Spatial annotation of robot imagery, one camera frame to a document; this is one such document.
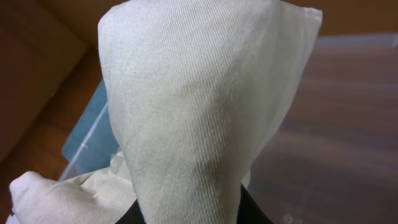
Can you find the cream cloth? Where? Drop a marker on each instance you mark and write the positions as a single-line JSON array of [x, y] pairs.
[[196, 89]]

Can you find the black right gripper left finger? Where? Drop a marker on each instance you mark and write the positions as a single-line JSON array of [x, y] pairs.
[[133, 215]]

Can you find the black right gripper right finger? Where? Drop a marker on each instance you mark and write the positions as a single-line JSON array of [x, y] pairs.
[[249, 212]]

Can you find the clear plastic storage bin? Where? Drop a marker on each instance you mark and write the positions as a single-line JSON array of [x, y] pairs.
[[334, 159]]

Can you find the folded blue denim cloth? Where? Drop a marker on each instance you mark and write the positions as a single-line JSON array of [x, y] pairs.
[[91, 143]]

